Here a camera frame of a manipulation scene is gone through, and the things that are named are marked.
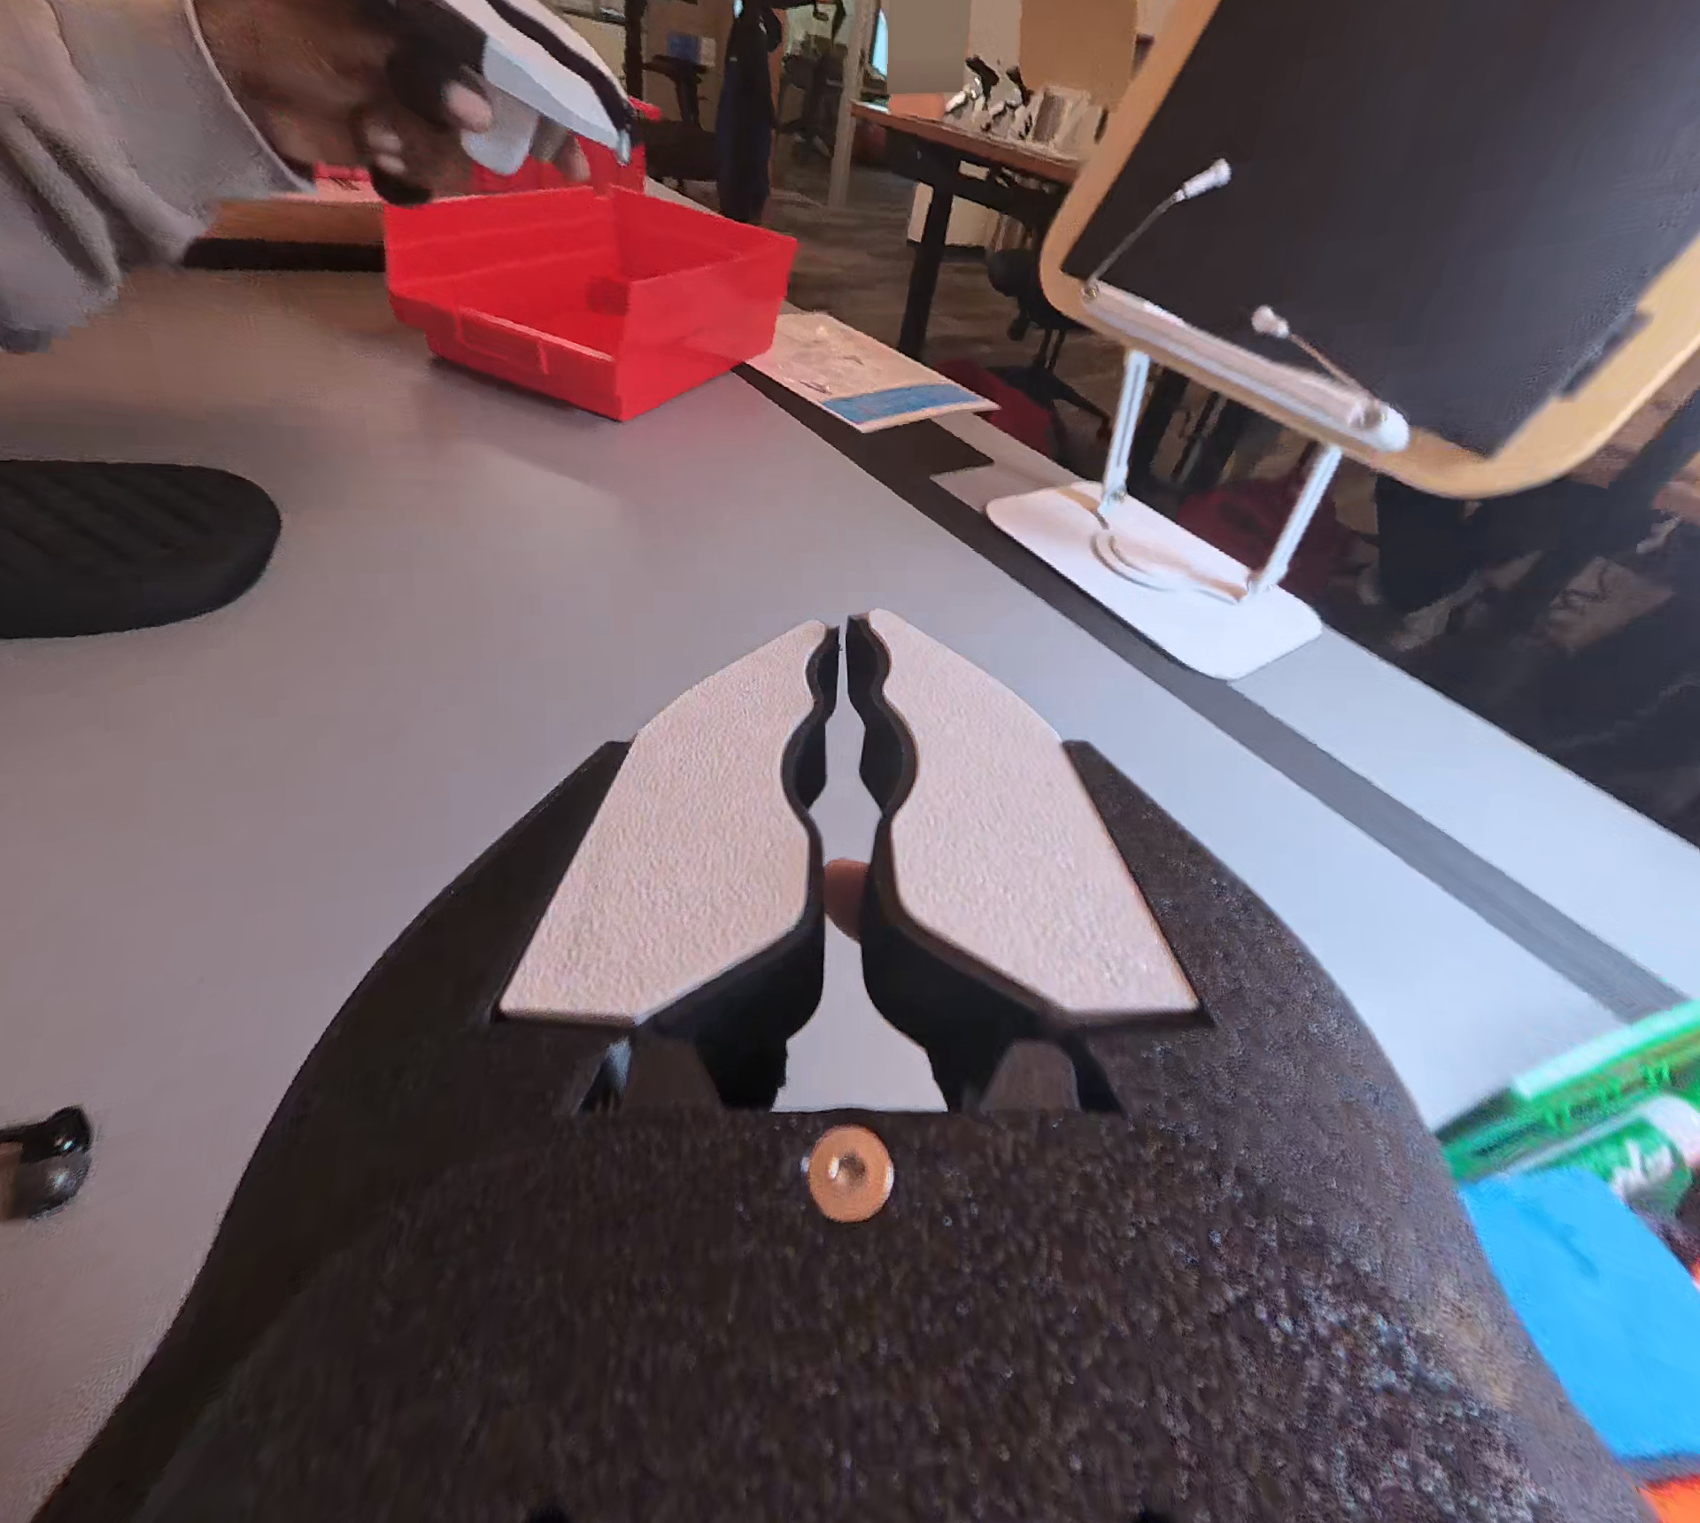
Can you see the black wrist rest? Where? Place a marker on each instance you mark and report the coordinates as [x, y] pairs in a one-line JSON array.
[[120, 541]]

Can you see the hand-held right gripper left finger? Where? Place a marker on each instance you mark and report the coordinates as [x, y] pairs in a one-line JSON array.
[[677, 872]]

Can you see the person's left hand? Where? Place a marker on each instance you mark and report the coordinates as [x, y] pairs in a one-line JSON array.
[[293, 63]]

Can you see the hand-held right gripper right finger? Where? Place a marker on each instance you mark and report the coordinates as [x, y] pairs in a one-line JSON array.
[[1023, 872]]

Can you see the blue black foam block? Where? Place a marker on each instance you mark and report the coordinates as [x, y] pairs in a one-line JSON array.
[[1580, 1297]]

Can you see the person's left forearm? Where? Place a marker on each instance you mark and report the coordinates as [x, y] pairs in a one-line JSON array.
[[81, 116]]

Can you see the person's right hand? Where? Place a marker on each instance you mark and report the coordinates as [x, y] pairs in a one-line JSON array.
[[847, 899]]

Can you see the green plastic bin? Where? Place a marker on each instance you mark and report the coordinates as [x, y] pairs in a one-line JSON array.
[[1527, 1119]]

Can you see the orange plastic bar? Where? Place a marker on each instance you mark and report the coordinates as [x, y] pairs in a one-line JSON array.
[[1676, 1505]]

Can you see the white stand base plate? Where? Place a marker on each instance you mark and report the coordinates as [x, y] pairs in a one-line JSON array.
[[1170, 594]]

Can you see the white blue paper box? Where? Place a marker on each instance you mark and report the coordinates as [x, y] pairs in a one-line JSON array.
[[863, 382]]

